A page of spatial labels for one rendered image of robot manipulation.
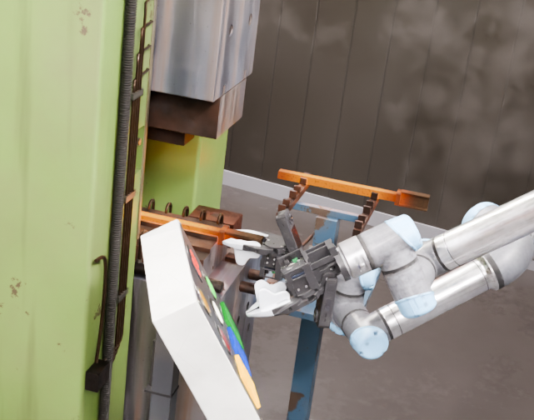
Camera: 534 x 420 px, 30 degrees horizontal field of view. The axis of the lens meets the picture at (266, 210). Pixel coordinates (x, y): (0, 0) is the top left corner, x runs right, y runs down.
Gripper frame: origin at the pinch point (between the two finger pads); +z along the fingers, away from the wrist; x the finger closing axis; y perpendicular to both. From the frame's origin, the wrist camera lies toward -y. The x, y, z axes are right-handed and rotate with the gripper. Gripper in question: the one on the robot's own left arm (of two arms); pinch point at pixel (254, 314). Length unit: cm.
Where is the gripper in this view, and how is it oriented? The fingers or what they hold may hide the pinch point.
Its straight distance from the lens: 194.7
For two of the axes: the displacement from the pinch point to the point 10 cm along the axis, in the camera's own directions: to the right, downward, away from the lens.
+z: -9.1, 4.2, 0.1
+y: -3.9, -8.2, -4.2
